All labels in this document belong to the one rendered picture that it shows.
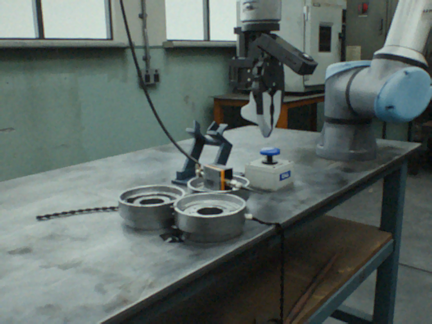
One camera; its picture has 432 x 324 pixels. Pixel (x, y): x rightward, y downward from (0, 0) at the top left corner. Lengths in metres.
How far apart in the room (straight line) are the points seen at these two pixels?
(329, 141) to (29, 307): 0.79
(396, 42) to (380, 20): 3.50
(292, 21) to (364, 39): 1.72
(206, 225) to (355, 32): 4.11
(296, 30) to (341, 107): 1.89
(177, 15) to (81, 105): 0.98
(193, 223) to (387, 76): 0.55
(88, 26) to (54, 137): 0.66
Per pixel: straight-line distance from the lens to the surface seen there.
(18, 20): 2.41
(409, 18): 1.02
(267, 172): 0.82
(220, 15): 3.39
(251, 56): 0.84
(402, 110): 0.97
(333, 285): 1.03
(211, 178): 0.72
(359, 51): 4.58
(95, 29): 2.63
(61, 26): 2.51
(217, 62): 3.21
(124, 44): 2.52
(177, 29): 3.05
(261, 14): 0.81
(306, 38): 2.90
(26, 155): 2.33
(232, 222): 0.60
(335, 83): 1.08
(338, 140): 1.08
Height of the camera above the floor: 1.05
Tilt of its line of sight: 13 degrees down
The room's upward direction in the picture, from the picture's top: 1 degrees counter-clockwise
